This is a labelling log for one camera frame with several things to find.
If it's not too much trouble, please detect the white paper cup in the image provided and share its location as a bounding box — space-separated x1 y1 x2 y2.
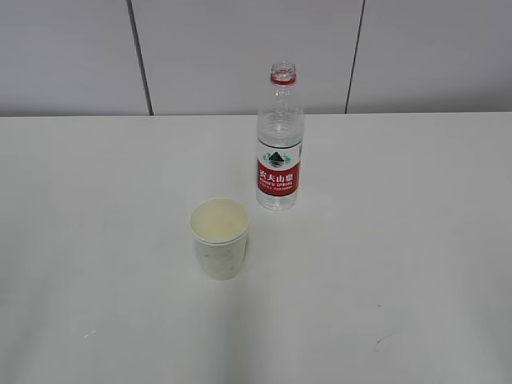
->
189 198 250 281

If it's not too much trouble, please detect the clear Nongfu Spring water bottle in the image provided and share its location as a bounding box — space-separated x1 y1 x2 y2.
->
256 62 305 211

